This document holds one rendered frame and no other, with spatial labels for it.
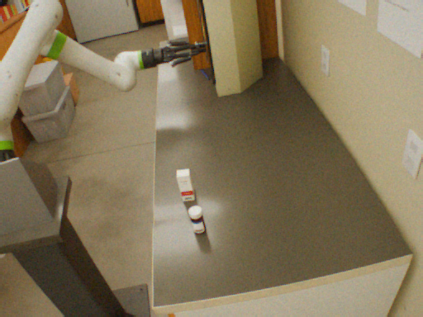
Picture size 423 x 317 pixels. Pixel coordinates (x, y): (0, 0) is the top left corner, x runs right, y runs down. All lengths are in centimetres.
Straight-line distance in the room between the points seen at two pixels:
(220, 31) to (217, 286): 107
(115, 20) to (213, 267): 598
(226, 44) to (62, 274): 119
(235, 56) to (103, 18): 520
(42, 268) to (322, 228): 105
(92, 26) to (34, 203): 569
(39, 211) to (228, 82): 99
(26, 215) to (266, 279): 81
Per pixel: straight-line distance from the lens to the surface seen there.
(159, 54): 167
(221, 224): 107
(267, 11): 200
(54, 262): 146
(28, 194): 124
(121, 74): 157
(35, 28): 132
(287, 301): 101
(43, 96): 361
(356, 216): 110
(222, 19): 158
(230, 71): 166
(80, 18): 677
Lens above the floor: 174
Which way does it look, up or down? 37 degrees down
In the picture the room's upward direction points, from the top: 11 degrees counter-clockwise
